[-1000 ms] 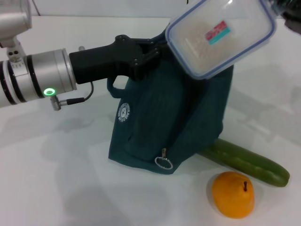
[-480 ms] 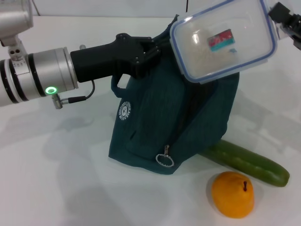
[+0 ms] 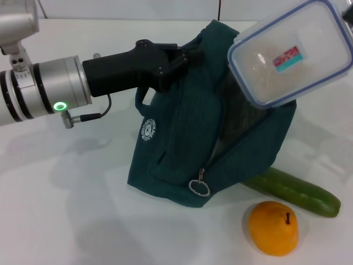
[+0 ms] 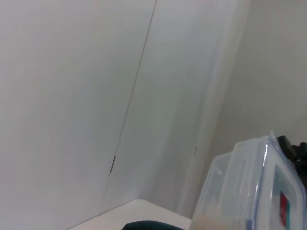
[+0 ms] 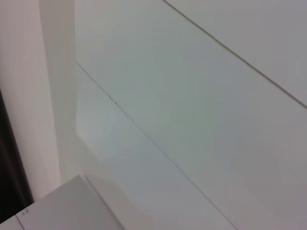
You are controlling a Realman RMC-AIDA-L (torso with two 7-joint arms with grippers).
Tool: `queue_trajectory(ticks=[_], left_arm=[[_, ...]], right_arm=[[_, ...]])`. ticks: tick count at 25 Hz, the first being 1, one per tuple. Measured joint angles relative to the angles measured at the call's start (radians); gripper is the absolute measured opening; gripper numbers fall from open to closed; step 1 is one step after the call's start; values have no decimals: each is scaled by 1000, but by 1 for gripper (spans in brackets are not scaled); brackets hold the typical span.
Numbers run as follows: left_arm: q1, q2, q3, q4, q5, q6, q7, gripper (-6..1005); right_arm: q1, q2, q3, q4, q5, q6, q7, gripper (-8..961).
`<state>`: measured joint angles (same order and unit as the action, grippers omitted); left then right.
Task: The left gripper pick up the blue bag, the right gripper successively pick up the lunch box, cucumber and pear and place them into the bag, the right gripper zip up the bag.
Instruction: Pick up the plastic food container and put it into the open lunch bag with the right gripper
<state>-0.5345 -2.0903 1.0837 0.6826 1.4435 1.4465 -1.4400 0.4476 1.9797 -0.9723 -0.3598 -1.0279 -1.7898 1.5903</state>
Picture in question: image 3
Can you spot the teal fabric lunch bag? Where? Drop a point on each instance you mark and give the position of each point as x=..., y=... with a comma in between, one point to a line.
x=179, y=124

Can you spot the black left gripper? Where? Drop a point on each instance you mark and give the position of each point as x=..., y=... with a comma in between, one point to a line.
x=124, y=71

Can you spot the green cucumber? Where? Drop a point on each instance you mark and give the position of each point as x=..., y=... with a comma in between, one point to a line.
x=298, y=196

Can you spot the clear blue-rimmed food container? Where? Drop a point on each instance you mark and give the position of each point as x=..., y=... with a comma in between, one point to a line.
x=275, y=77

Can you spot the small silver left wrist stud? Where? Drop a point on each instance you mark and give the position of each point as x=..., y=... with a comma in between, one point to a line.
x=96, y=55

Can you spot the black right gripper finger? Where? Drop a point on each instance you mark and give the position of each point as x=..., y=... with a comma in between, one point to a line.
x=349, y=15

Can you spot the orange pear fruit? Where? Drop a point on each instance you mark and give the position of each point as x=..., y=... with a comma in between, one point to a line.
x=273, y=232

